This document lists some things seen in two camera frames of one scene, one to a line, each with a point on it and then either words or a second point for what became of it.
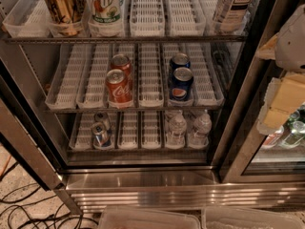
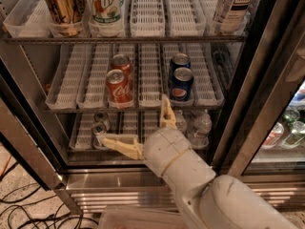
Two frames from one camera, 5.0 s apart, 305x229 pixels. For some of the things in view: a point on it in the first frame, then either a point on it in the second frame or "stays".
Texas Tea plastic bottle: (234, 7) stays
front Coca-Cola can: (119, 89) stays
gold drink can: (65, 7) stays
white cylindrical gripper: (293, 45) -> (162, 148)
